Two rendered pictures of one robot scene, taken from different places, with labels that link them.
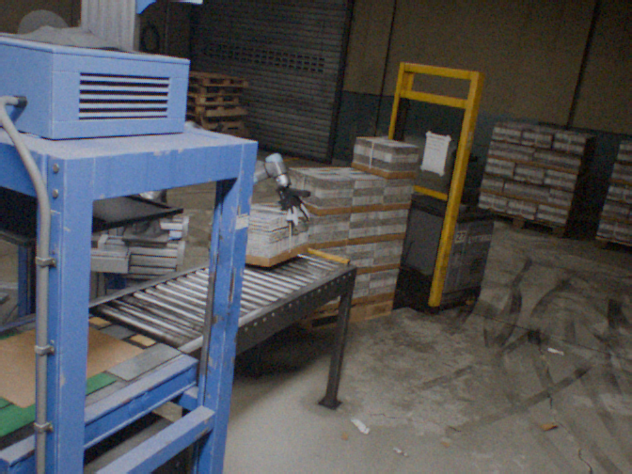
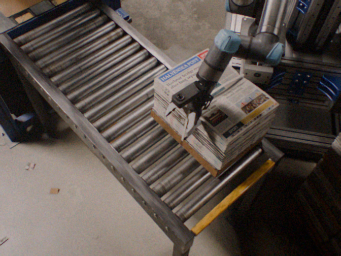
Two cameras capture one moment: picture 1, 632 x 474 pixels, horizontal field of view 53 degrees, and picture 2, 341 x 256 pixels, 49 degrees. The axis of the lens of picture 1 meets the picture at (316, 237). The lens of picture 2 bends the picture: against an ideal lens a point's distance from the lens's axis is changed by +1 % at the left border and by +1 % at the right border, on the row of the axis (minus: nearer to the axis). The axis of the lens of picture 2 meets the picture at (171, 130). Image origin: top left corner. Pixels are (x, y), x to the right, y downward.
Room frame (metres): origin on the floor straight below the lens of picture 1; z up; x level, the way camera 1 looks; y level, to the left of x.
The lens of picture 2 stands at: (3.16, -0.60, 2.10)
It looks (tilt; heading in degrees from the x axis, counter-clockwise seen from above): 57 degrees down; 109
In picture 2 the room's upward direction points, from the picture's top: 3 degrees clockwise
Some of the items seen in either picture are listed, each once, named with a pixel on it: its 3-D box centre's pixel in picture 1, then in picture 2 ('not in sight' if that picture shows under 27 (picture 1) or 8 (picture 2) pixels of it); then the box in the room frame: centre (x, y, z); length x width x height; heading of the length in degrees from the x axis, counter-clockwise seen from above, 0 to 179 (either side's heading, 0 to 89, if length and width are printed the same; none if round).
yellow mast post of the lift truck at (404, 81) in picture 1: (389, 174); not in sight; (5.09, -0.52, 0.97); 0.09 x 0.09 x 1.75; 42
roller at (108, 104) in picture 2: (237, 288); (127, 93); (2.63, 0.32, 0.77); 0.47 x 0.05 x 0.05; 63
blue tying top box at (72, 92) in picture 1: (47, 79); not in sight; (1.73, 0.78, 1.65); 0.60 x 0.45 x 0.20; 63
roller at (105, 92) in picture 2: (229, 292); (117, 84); (2.57, 0.35, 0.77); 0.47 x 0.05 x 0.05; 63
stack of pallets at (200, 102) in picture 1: (202, 114); not in sight; (10.62, 2.15, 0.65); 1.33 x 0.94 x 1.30; 157
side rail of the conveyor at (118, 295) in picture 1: (193, 279); (169, 71); (2.75, 0.54, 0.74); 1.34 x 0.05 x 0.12; 153
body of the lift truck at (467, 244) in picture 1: (436, 249); not in sight; (5.09, -1.02, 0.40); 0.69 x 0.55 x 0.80; 42
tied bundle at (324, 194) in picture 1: (319, 191); not in sight; (4.17, 0.02, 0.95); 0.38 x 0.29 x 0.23; 42
